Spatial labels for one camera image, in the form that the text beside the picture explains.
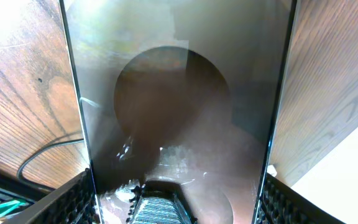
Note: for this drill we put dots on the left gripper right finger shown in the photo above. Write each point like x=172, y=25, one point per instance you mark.
x=279, y=204

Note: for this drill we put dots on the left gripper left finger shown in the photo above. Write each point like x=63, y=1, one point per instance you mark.
x=72, y=203

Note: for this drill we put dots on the Samsung Galaxy smartphone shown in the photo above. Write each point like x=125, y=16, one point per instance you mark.
x=178, y=100

